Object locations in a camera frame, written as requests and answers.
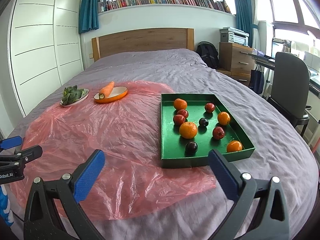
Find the wooden dresser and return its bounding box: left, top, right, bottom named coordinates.
left=219, top=42, right=255, bottom=87

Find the dark shopping bag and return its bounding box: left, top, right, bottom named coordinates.
left=248, top=65, right=265, bottom=95

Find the teal curtain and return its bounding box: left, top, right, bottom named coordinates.
left=79, top=0, right=100, bottom=34
left=232, top=0, right=258, bottom=48

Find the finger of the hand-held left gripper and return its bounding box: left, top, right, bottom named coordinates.
left=0, top=145, right=43, bottom=167
left=0, top=136, right=23, bottom=150

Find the grey desk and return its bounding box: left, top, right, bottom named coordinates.
left=251, top=52, right=320, bottom=93

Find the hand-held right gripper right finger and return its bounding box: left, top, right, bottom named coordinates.
left=207, top=149, right=290, bottom=240

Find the grey office chair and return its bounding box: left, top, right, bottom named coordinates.
left=266, top=52, right=315, bottom=137

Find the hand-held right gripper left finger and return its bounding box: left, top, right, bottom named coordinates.
left=24, top=149, right=105, bottom=240

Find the bed with purple sheet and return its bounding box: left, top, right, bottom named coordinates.
left=0, top=48, right=320, bottom=240

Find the orange mandarin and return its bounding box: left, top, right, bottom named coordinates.
left=179, top=121, right=198, bottom=139
left=217, top=111, right=231, bottom=126
left=226, top=140, right=243, bottom=153
left=173, top=98, right=188, bottom=111

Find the black backpack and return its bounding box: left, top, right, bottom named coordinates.
left=196, top=41, right=220, bottom=69

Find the orange oval dish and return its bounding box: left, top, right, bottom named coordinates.
left=94, top=86, right=128, bottom=104

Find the green metal tray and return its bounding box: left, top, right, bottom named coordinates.
left=160, top=93, right=255, bottom=169

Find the pink plastic sheet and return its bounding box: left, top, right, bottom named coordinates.
left=11, top=80, right=217, bottom=222

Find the green bok choy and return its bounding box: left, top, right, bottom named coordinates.
left=61, top=85, right=83, bottom=105

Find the wooden headboard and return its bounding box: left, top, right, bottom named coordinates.
left=91, top=28, right=195, bottom=62

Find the white plate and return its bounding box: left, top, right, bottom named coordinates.
left=59, top=88, right=90, bottom=107

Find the white printer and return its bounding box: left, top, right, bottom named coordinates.
left=219, top=27, right=250, bottom=46

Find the orange carrot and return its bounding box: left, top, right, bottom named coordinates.
left=98, top=81, right=115, bottom=99

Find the brown framed window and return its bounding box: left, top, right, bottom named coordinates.
left=259, top=0, right=320, bottom=48

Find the blue white braided cord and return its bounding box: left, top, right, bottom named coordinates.
left=0, top=185, right=12, bottom=228

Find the open laptop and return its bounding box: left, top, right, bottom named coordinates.
left=271, top=38, right=287, bottom=58

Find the white tall cabinet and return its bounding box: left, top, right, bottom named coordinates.
left=257, top=21, right=274, bottom=55

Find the white wardrobe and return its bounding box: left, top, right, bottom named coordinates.
left=7, top=0, right=84, bottom=117

